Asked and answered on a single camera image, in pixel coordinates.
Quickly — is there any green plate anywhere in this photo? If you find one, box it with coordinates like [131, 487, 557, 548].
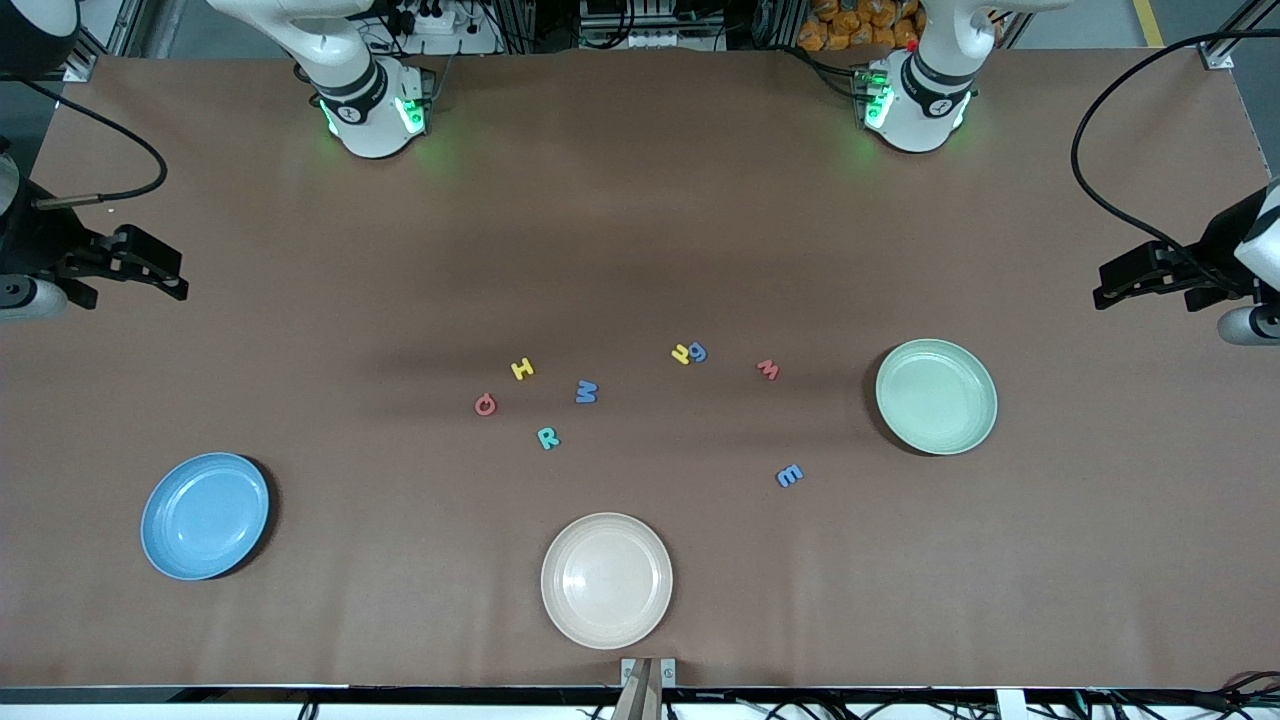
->
[875, 338, 999, 457]

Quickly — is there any blue plate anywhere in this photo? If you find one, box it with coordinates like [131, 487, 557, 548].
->
[140, 452, 272, 582]

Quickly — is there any beige plate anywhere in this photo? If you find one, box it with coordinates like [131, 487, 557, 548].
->
[540, 512, 674, 651]

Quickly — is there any white power strip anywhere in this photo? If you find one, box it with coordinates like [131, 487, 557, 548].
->
[385, 0, 501, 56]

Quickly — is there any orange objects pile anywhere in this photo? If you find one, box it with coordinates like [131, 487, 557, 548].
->
[797, 0, 926, 53]

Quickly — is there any brown table cover sheet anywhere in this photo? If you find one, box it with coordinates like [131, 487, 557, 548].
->
[0, 50, 1280, 691]

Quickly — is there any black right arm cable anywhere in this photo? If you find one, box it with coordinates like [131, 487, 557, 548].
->
[20, 80, 168, 209]

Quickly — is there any aluminium frame post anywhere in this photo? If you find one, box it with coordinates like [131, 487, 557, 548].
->
[1200, 0, 1280, 71]
[62, 0, 151, 83]

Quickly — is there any black cable bundle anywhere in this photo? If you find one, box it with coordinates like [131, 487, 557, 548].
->
[1090, 670, 1280, 720]

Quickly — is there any metal camera pole bracket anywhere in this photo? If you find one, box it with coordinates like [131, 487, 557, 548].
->
[612, 656, 677, 720]

